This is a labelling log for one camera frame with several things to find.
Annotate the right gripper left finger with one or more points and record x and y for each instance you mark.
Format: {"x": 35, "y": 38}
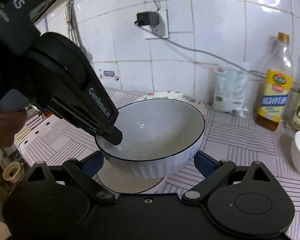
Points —
{"x": 82, "y": 172}

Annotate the striped table mat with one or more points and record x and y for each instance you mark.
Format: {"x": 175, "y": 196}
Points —
{"x": 226, "y": 137}

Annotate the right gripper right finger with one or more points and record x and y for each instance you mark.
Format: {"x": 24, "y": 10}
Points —
{"x": 215, "y": 174}

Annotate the person's left hand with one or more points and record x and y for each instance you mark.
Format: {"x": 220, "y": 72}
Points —
{"x": 11, "y": 122}

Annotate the black wall plug adapter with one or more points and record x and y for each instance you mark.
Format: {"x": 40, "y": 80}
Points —
{"x": 147, "y": 18}

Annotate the yellow cooking wine bottle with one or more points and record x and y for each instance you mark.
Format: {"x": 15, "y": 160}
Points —
{"x": 277, "y": 84}

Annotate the white plastic bag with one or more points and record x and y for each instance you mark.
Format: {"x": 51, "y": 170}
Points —
{"x": 230, "y": 88}

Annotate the white plate yellow print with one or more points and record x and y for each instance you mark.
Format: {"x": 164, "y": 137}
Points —
{"x": 120, "y": 182}

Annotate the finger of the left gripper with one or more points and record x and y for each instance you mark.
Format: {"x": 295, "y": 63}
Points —
{"x": 114, "y": 137}

